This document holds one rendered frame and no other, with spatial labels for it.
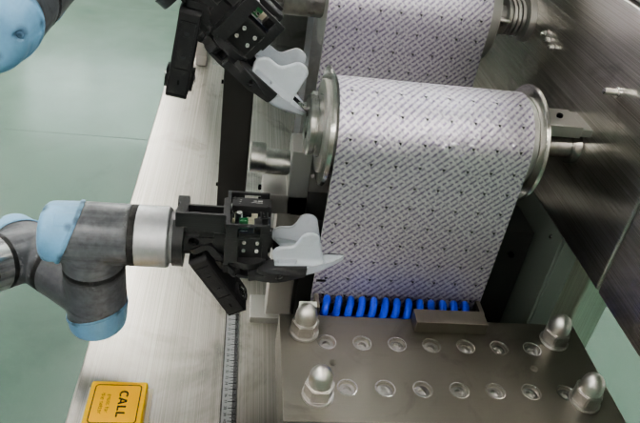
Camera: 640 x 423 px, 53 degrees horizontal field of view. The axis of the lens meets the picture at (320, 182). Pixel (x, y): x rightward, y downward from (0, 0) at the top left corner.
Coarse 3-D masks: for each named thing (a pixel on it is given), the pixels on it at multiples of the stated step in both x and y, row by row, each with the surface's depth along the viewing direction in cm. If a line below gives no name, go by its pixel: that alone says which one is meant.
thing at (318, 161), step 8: (328, 80) 76; (336, 80) 77; (320, 88) 80; (328, 88) 74; (328, 96) 74; (328, 104) 73; (328, 112) 73; (336, 112) 73; (536, 112) 77; (328, 120) 73; (336, 120) 73; (536, 120) 77; (328, 128) 73; (336, 128) 73; (536, 128) 76; (328, 136) 73; (336, 136) 73; (536, 136) 76; (536, 144) 76; (320, 152) 76; (536, 152) 76; (320, 160) 75; (320, 168) 76; (528, 176) 78
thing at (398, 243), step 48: (336, 192) 76; (384, 192) 77; (432, 192) 78; (336, 240) 80; (384, 240) 81; (432, 240) 82; (480, 240) 82; (336, 288) 85; (384, 288) 86; (432, 288) 86; (480, 288) 87
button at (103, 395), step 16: (96, 384) 81; (112, 384) 82; (128, 384) 82; (144, 384) 82; (96, 400) 79; (112, 400) 80; (128, 400) 80; (144, 400) 80; (96, 416) 78; (112, 416) 78; (128, 416) 78
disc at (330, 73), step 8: (328, 72) 77; (336, 88) 72; (336, 96) 72; (336, 104) 72; (328, 144) 73; (328, 152) 72; (328, 160) 73; (328, 168) 73; (320, 176) 77; (320, 184) 77
